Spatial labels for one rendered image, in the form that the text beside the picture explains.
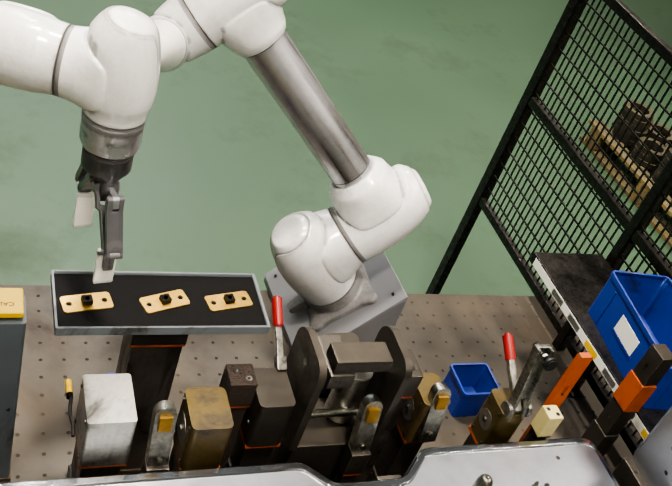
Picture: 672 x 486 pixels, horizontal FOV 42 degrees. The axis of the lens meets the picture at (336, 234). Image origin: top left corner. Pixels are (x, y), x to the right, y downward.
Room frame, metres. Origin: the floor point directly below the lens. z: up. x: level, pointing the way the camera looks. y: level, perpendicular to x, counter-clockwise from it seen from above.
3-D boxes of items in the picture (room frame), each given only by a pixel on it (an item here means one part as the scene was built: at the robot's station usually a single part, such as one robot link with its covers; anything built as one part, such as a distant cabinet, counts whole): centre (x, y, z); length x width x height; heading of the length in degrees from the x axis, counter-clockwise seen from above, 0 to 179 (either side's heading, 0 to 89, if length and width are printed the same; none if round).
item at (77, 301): (1.04, 0.35, 1.17); 0.08 x 0.04 x 0.01; 129
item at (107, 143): (1.05, 0.36, 1.51); 0.09 x 0.09 x 0.06
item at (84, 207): (1.10, 0.40, 1.30); 0.03 x 0.01 x 0.07; 129
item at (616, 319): (1.63, -0.76, 1.10); 0.30 x 0.17 x 0.13; 23
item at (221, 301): (1.17, 0.14, 1.17); 0.08 x 0.04 x 0.01; 131
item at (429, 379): (1.26, -0.27, 0.88); 0.11 x 0.07 x 0.37; 30
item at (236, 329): (1.11, 0.24, 1.16); 0.37 x 0.14 x 0.02; 120
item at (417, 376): (1.23, -0.21, 0.91); 0.07 x 0.05 x 0.42; 30
